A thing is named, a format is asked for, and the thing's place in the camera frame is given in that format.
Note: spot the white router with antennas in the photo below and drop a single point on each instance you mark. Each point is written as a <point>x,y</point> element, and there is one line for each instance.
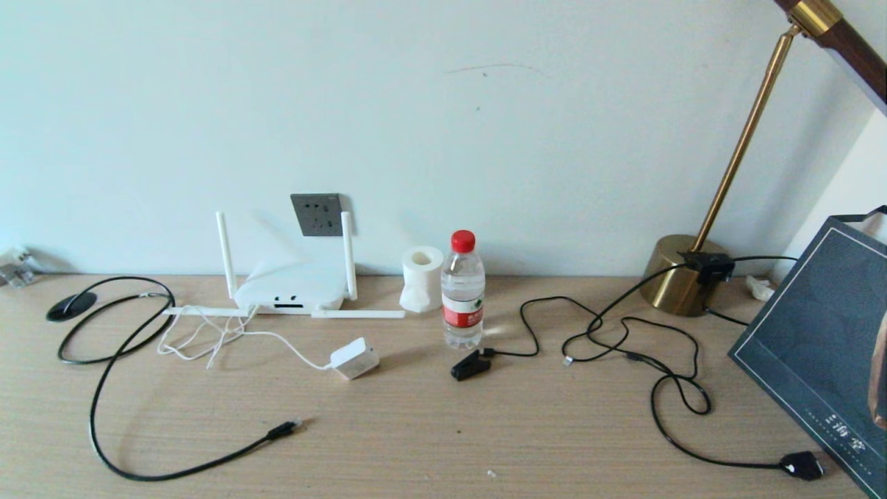
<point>291,287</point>

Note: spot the white toilet paper roll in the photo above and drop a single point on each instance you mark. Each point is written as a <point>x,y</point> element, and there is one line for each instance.
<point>421,284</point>

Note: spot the red-capped water bottle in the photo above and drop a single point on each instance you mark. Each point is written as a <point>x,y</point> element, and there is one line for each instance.
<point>463,305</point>

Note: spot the black clip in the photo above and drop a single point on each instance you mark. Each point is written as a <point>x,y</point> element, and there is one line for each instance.
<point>468,367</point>

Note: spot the brass desk lamp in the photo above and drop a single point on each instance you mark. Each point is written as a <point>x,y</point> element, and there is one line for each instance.
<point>675,277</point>

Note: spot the black box on lamp base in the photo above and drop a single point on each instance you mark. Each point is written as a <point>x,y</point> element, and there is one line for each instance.
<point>710,267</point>

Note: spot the crumpled white tissue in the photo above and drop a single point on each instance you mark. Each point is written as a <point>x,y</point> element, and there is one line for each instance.
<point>760,287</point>

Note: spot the black round desk grommet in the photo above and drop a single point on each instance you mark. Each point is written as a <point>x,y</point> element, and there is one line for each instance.
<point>69,307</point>

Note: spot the dark blue paper bag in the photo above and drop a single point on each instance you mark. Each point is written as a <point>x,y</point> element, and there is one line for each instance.
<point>818,333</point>

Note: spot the grey wall socket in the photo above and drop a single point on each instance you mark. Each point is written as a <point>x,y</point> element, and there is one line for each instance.
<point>315,215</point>

